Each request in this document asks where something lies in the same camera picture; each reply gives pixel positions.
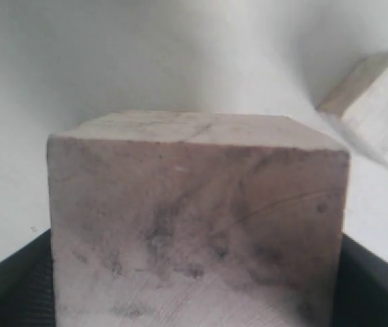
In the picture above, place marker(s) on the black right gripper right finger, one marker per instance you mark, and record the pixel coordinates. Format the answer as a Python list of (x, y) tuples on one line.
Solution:
[(361, 291)]

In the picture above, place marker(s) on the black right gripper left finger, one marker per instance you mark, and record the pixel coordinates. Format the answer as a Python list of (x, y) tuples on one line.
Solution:
[(26, 285)]

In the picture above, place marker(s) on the second largest wooden cube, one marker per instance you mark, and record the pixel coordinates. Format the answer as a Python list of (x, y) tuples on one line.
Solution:
[(357, 108)]

